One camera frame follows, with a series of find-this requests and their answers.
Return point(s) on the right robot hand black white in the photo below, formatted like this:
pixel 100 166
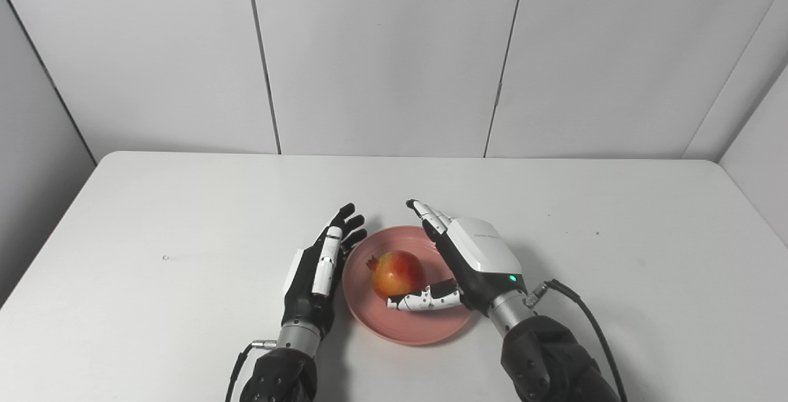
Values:
pixel 474 260

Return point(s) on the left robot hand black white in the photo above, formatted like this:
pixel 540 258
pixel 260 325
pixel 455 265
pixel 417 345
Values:
pixel 317 279

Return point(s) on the red yellow pomegranate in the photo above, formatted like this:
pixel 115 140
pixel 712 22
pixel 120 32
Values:
pixel 397 273

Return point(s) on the pink round plate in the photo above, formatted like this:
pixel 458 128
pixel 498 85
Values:
pixel 403 322

